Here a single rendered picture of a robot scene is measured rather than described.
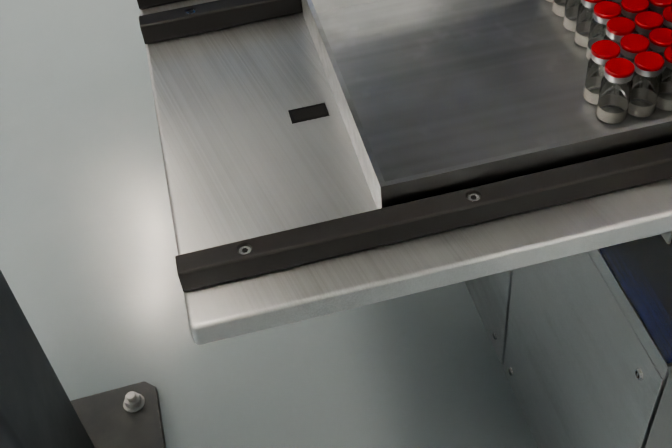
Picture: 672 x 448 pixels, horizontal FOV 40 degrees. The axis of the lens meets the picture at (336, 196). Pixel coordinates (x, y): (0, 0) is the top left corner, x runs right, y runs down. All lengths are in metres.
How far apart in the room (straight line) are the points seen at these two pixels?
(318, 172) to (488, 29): 0.21
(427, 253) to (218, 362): 1.08
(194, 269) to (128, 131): 1.56
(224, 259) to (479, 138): 0.21
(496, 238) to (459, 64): 0.19
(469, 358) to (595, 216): 1.01
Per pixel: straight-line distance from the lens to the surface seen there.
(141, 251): 1.86
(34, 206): 2.03
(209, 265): 0.59
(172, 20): 0.80
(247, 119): 0.71
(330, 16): 0.81
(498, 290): 1.40
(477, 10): 0.81
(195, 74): 0.77
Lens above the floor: 1.34
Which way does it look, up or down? 45 degrees down
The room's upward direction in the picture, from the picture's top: 6 degrees counter-clockwise
